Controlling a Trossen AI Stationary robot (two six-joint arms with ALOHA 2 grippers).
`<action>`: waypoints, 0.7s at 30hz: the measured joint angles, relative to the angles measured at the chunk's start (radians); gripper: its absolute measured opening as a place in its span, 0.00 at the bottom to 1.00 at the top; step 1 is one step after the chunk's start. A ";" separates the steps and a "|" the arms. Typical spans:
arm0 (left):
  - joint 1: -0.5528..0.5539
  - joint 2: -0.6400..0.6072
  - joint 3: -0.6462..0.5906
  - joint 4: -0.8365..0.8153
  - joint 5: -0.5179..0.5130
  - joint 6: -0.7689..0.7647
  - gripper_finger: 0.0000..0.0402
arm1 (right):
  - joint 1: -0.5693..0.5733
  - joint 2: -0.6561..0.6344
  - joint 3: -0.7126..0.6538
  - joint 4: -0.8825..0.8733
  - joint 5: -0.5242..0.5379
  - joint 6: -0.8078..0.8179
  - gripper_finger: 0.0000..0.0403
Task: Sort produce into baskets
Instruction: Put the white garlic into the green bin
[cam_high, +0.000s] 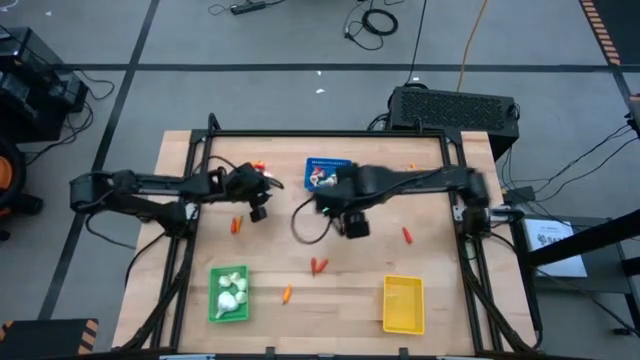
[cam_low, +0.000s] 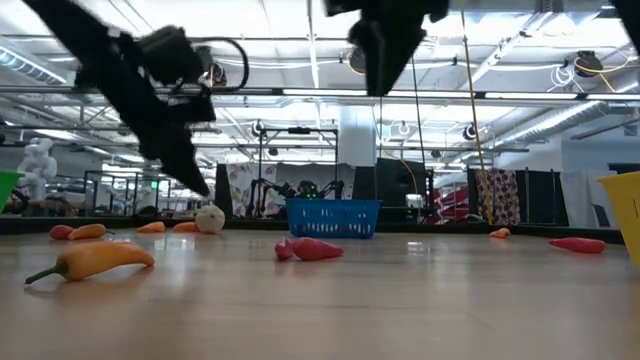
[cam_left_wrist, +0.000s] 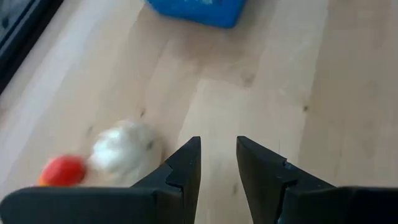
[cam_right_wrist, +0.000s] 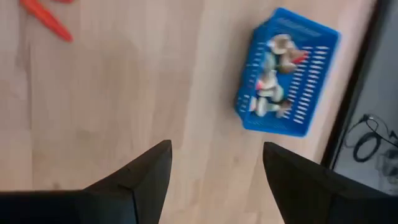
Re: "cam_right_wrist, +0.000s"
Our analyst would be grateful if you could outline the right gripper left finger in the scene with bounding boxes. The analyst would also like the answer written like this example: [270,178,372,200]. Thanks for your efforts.
[83,139,173,224]

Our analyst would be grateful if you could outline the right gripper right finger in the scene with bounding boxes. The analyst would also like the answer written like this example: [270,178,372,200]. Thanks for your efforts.
[263,142,340,224]

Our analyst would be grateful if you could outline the green cap toy mushroom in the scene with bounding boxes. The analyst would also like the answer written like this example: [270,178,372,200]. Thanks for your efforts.
[269,86,285,103]

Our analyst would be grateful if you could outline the red cap toy mushroom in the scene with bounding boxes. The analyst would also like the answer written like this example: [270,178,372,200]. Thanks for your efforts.
[287,49,310,66]

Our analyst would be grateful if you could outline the white toy mushroom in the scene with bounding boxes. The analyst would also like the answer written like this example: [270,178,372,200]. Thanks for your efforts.
[266,33,296,55]

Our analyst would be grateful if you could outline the red toy pepper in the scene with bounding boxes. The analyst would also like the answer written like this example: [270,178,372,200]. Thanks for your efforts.
[19,0,75,43]

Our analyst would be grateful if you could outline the blue plastic basket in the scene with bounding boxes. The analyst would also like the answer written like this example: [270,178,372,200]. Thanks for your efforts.
[233,6,341,138]

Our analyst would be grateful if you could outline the coiled black cable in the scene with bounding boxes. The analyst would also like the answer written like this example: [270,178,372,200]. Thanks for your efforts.
[343,113,398,164]

